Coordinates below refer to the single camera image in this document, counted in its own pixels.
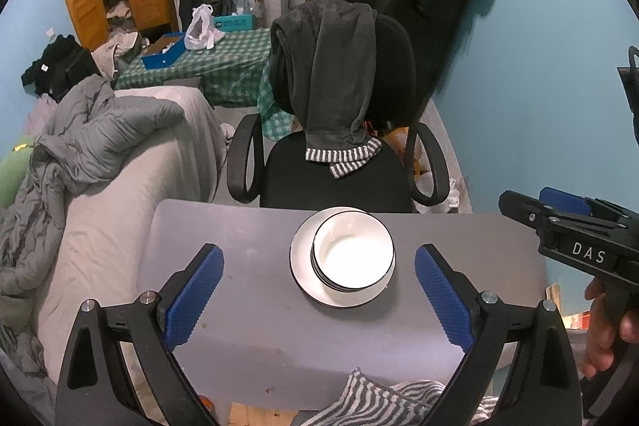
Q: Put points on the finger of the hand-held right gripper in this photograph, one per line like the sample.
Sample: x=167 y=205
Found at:
x=564 y=201
x=519 y=204

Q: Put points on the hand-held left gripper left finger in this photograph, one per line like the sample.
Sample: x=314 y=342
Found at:
x=194 y=296

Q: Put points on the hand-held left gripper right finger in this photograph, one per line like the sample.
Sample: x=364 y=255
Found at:
x=444 y=301

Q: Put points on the white ribbed bowl black rim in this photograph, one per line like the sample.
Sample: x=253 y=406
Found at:
x=313 y=267
x=352 y=256

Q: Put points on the white plate black rim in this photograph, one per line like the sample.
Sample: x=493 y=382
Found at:
x=301 y=264

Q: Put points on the person's right hand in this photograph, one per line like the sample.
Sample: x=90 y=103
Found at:
x=596 y=336

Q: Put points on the wooden board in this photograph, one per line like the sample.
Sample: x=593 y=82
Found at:
x=554 y=298

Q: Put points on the red box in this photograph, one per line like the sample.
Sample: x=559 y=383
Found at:
x=579 y=322

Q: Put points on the crumpled white bag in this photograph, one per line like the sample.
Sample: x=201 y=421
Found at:
x=439 y=191

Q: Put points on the bed with grey sheet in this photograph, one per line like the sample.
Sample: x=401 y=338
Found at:
x=115 y=216

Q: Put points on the person's striped clothing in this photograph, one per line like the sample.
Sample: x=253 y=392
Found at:
x=369 y=396

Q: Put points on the black office chair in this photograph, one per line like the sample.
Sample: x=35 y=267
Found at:
x=319 y=176

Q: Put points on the grey duvet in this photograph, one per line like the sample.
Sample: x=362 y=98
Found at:
x=100 y=121

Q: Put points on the green pillow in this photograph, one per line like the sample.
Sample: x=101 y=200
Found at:
x=12 y=176

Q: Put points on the black hanging coats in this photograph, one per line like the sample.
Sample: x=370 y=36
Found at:
x=414 y=7

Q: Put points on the dark grey hoodie striped cuffs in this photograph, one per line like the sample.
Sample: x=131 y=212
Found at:
x=334 y=71

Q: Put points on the green checkered tablecloth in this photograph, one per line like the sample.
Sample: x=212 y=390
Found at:
x=229 y=66

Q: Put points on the blue cardboard box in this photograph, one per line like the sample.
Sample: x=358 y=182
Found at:
x=164 y=59

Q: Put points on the grey clothes pile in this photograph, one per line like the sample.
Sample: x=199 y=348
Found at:
x=120 y=49

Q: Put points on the white plastic bag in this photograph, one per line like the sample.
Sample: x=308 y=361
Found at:
x=199 y=31

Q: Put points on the black clothes pile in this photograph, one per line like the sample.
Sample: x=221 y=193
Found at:
x=60 y=61

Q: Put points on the teal cardboard box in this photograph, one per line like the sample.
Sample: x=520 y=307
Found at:
x=234 y=21

